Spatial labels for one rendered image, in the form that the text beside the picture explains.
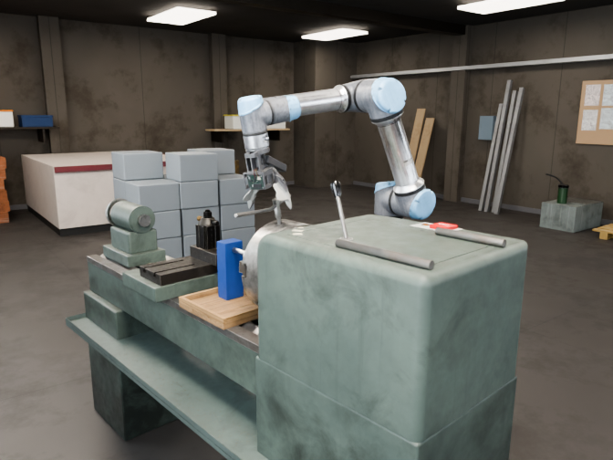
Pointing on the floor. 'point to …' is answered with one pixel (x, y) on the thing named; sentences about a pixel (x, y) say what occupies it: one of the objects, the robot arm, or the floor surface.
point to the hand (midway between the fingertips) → (271, 208)
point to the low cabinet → (70, 190)
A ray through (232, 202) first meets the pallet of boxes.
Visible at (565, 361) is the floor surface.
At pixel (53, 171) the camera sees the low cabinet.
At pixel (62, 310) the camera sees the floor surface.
